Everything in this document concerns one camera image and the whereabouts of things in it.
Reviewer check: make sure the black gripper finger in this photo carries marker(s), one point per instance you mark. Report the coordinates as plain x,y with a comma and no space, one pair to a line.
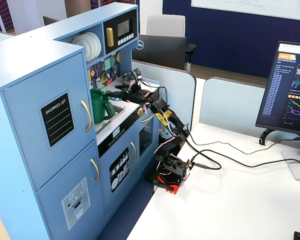
122,88
120,96

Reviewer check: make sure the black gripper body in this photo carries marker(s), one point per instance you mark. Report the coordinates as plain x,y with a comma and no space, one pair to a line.
128,96

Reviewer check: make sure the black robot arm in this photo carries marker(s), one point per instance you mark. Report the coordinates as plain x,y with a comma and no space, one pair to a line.
176,123

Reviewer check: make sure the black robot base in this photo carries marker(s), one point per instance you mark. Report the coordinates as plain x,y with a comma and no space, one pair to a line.
175,167

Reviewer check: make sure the gold toy knob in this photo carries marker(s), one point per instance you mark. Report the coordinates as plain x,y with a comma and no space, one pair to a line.
141,111

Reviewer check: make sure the green pitcher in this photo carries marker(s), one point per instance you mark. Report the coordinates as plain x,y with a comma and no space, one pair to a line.
97,110

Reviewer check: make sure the light blue desk partition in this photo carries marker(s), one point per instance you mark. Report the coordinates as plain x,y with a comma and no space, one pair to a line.
180,95
230,102

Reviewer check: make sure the white plate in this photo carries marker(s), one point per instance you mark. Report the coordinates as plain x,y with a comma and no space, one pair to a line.
96,46
80,48
91,47

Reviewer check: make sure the black Dell monitor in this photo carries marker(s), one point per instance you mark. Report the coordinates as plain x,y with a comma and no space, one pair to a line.
162,51

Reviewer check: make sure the grey office chair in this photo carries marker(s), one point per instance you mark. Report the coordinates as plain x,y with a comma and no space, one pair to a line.
165,25

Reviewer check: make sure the blue toy kitchen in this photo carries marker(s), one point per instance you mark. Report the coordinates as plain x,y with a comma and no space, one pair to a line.
27,100

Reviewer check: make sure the red table clamp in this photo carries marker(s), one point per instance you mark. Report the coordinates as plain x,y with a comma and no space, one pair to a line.
171,186

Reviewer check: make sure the whiteboard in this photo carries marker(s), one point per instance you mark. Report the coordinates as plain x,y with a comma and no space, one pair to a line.
252,6

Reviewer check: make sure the lit computer monitor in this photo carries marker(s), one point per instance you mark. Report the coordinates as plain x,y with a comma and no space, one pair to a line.
290,87

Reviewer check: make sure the monitor stand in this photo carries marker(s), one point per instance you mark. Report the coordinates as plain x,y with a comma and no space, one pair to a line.
296,167

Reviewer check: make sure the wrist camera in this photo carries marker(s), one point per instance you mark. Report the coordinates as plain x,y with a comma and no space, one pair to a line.
137,75

